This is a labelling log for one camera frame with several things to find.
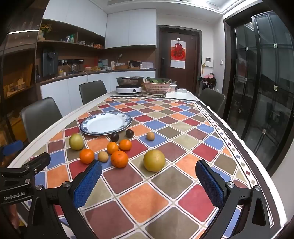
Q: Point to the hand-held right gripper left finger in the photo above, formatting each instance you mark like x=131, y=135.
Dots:
x=88, y=183

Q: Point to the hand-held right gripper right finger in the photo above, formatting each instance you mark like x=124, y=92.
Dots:
x=210, y=186

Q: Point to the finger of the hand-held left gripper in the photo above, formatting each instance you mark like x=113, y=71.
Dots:
x=11, y=147
x=38, y=162

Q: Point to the small brown round fruit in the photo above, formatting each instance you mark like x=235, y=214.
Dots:
x=150, y=136
x=103, y=156

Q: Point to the large orange mandarin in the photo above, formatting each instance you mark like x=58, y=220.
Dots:
x=119, y=159

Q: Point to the green pear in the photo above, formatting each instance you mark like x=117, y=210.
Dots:
x=76, y=141

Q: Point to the yellow pear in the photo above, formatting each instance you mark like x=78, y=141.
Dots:
x=154, y=160

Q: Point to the blue patterned white plate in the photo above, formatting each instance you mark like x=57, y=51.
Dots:
x=104, y=124

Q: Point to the grey dining chair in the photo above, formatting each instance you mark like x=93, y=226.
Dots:
x=212, y=98
x=93, y=89
x=40, y=117

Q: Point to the colourful checkered tablecloth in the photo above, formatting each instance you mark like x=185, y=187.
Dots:
x=160, y=197

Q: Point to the dark purple plum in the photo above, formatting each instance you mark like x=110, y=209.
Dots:
x=114, y=137
x=129, y=133

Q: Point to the white base cabinets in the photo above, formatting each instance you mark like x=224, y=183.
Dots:
x=69, y=89

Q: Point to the glass fronted wooden cabinet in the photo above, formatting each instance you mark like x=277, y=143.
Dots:
x=18, y=69

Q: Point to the small yellow bottle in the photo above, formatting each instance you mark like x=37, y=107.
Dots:
x=61, y=72

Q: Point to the black water dispenser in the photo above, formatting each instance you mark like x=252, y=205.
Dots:
x=49, y=62

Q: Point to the small white box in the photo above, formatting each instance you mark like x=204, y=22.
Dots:
x=181, y=90

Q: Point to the white induction cooker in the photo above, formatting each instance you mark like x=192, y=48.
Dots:
x=128, y=90

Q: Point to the glass kettle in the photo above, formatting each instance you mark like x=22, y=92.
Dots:
x=76, y=67

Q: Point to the white plastic container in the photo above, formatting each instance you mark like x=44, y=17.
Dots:
x=173, y=88

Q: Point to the stroller with pink toy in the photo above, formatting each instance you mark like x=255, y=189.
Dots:
x=207, y=80

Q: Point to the black framed glass sliding doors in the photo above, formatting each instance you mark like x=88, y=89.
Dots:
x=264, y=92

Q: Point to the steel cooking pot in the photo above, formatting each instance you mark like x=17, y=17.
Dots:
x=129, y=81

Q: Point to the pink plastic basket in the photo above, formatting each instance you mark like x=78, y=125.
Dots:
x=157, y=87

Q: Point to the green leafy vegetables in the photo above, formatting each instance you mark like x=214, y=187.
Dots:
x=157, y=80

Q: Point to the yellow flower bouquet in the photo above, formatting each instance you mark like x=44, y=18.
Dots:
x=46, y=28

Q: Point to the dark wooden door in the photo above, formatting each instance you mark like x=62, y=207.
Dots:
x=193, y=57

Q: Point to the wooden wall shelf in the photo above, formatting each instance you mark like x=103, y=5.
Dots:
x=69, y=44

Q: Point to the white wall intercom panel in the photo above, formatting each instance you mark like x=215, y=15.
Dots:
x=208, y=62

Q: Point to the red wall calendar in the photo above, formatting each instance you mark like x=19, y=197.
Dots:
x=177, y=54

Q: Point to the white wall cabinets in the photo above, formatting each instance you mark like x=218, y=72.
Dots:
x=128, y=29

